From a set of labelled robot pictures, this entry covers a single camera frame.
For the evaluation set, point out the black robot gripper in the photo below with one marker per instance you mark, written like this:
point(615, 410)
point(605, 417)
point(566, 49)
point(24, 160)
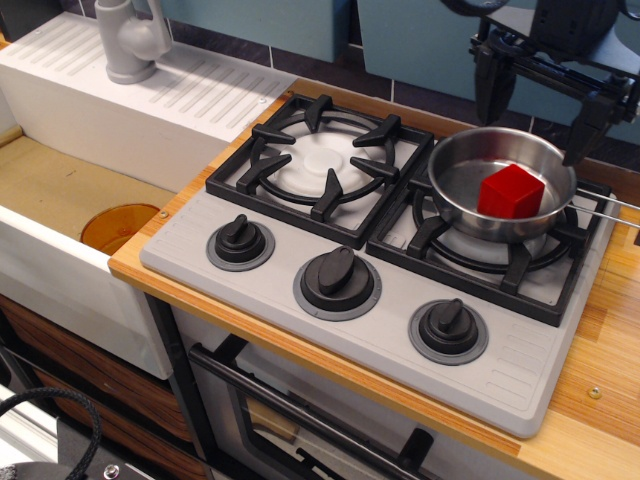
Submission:
point(569, 46)

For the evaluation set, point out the red wooden cube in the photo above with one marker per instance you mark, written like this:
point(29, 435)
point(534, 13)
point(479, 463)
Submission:
point(511, 193)

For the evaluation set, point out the small stainless steel pan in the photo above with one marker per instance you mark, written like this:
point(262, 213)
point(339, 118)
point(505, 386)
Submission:
point(462, 161)

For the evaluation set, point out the grey toy stove top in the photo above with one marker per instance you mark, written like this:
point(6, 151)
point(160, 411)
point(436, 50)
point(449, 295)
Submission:
point(509, 386)

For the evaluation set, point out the black right stove knob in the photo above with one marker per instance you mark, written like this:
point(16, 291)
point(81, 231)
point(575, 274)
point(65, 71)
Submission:
point(448, 332)

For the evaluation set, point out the black stove knob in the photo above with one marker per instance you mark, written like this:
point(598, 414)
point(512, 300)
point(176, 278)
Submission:
point(448, 332)
point(240, 245)
point(337, 286)

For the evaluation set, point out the black middle stove knob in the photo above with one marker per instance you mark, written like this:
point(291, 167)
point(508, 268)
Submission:
point(337, 286)

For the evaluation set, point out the black left stove knob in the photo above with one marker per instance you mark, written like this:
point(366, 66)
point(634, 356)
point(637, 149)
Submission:
point(240, 245)

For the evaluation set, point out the black right burner grate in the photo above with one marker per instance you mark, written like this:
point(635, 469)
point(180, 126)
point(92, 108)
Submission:
point(537, 278)

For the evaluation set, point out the black burner grate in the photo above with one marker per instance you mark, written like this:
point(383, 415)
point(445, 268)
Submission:
point(316, 171)
point(537, 278)

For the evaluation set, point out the black left burner grate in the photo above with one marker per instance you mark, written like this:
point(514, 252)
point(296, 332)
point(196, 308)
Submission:
point(316, 171)

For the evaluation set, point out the grey toy faucet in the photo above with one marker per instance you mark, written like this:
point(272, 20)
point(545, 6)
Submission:
point(131, 45)

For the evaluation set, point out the oven door with window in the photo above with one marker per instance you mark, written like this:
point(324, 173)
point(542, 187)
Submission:
point(290, 423)

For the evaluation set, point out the orange plastic plate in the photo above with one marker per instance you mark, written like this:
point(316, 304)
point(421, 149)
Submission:
point(109, 230)

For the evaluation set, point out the white toy sink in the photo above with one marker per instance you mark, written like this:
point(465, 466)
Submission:
point(75, 143)

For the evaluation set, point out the wooden drawer cabinet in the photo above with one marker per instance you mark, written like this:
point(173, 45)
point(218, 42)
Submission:
point(141, 417)

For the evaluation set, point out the black oven door handle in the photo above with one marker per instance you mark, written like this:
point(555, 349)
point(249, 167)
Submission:
point(222, 364)

